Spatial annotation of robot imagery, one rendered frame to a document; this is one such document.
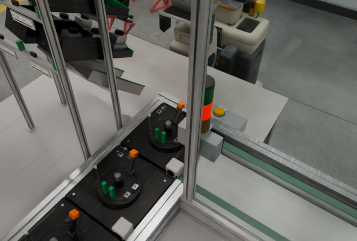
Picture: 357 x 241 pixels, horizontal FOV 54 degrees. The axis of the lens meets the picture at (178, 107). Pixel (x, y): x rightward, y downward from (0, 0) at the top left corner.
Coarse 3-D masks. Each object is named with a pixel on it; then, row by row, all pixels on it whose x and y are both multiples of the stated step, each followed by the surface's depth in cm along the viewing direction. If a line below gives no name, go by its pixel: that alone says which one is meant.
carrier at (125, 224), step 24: (96, 168) 102; (120, 168) 111; (144, 168) 113; (72, 192) 107; (96, 192) 107; (120, 192) 105; (144, 192) 107; (96, 216) 102; (120, 216) 102; (144, 216) 103
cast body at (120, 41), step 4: (112, 32) 115; (116, 32) 115; (120, 32) 115; (112, 36) 114; (116, 36) 113; (120, 36) 114; (124, 36) 116; (112, 40) 115; (116, 40) 114; (120, 40) 115; (124, 40) 117; (112, 44) 114; (116, 44) 114; (120, 44) 116; (124, 44) 118; (112, 48) 115; (116, 48) 116; (120, 48) 117; (124, 48) 119
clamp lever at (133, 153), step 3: (132, 150) 106; (135, 150) 106; (132, 153) 105; (135, 153) 105; (129, 156) 105; (132, 156) 105; (135, 156) 106; (129, 159) 104; (132, 159) 106; (129, 162) 107; (132, 162) 107; (129, 165) 108; (132, 165) 107; (129, 168) 108; (132, 168) 108
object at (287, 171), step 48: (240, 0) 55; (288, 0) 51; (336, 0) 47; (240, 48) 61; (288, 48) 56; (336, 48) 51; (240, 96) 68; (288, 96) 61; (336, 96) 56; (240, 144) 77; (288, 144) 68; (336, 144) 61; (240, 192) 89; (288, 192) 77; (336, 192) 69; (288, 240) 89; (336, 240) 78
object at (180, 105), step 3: (180, 102) 120; (177, 105) 120; (180, 105) 120; (183, 105) 120; (177, 108) 119; (180, 108) 120; (177, 111) 122; (180, 111) 121; (177, 114) 122; (180, 114) 122; (177, 117) 122; (177, 120) 123
